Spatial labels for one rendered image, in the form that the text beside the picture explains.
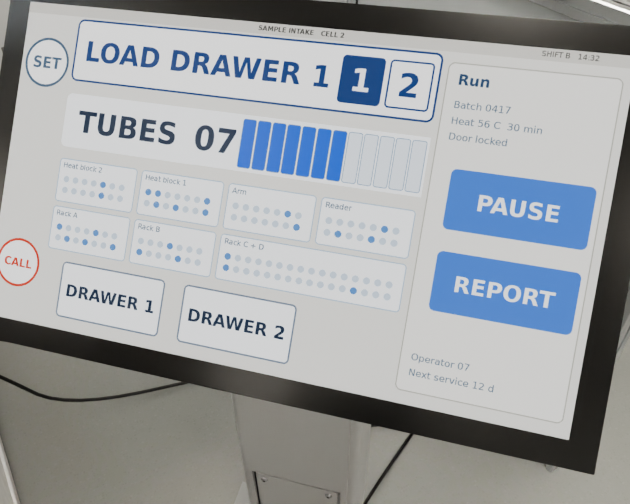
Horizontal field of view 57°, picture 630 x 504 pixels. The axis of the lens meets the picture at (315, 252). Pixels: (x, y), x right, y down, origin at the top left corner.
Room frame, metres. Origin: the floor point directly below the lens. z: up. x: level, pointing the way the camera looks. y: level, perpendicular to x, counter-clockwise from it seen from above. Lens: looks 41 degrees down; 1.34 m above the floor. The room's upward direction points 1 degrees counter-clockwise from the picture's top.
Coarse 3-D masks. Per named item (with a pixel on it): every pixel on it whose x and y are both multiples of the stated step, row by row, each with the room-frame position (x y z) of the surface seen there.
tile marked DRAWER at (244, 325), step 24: (192, 288) 0.33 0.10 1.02; (192, 312) 0.32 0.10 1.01; (216, 312) 0.31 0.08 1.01; (240, 312) 0.31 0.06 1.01; (264, 312) 0.31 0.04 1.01; (288, 312) 0.31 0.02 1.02; (192, 336) 0.30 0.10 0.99; (216, 336) 0.30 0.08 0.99; (240, 336) 0.30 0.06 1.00; (264, 336) 0.30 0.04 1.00; (288, 336) 0.29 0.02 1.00; (264, 360) 0.28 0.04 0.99; (288, 360) 0.28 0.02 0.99
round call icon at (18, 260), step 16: (0, 240) 0.38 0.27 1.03; (16, 240) 0.38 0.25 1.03; (32, 240) 0.38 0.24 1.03; (0, 256) 0.37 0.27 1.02; (16, 256) 0.37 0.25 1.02; (32, 256) 0.37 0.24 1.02; (0, 272) 0.36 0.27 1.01; (16, 272) 0.36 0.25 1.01; (32, 272) 0.36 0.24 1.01; (32, 288) 0.35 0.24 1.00
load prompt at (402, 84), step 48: (96, 48) 0.47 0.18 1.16; (144, 48) 0.46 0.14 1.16; (192, 48) 0.45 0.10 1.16; (240, 48) 0.45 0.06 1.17; (288, 48) 0.44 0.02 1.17; (336, 48) 0.43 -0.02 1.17; (384, 48) 0.42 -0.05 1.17; (240, 96) 0.42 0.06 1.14; (288, 96) 0.41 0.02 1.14; (336, 96) 0.41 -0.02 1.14; (384, 96) 0.40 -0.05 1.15; (432, 96) 0.39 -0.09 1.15
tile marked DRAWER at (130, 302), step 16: (64, 272) 0.36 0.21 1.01; (80, 272) 0.35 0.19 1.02; (96, 272) 0.35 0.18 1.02; (112, 272) 0.35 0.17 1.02; (128, 272) 0.35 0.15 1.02; (64, 288) 0.35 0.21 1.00; (80, 288) 0.34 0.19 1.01; (96, 288) 0.34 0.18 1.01; (112, 288) 0.34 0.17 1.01; (128, 288) 0.34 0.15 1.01; (144, 288) 0.34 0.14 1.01; (160, 288) 0.33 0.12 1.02; (64, 304) 0.34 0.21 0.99; (80, 304) 0.34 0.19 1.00; (96, 304) 0.33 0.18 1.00; (112, 304) 0.33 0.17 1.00; (128, 304) 0.33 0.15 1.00; (144, 304) 0.33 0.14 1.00; (160, 304) 0.33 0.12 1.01; (80, 320) 0.33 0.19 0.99; (96, 320) 0.33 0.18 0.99; (112, 320) 0.32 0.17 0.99; (128, 320) 0.32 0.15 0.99; (144, 320) 0.32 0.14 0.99; (160, 320) 0.32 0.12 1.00
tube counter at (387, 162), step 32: (224, 128) 0.41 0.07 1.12; (256, 128) 0.40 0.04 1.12; (288, 128) 0.40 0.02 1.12; (320, 128) 0.39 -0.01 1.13; (352, 128) 0.39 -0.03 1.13; (192, 160) 0.40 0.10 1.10; (224, 160) 0.39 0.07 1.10; (256, 160) 0.39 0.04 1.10; (288, 160) 0.38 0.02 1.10; (320, 160) 0.38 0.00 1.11; (352, 160) 0.37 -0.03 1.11; (384, 160) 0.37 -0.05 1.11; (416, 160) 0.36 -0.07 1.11; (416, 192) 0.35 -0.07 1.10
